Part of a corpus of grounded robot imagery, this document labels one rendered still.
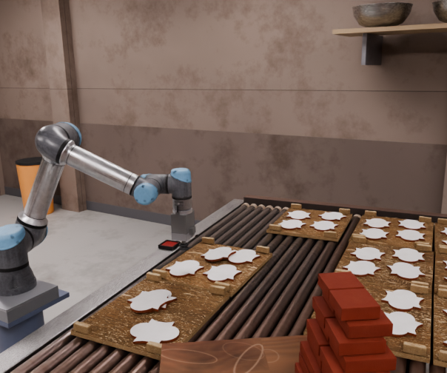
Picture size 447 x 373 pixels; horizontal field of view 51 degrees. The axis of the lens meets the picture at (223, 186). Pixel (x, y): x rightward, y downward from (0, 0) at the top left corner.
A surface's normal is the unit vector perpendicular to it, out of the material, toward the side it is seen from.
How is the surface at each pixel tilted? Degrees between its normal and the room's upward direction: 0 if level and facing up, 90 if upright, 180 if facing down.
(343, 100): 90
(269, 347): 0
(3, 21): 90
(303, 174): 90
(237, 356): 0
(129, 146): 90
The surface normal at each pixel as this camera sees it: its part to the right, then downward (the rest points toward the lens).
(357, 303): -0.02, -0.97
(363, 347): 0.07, 0.24
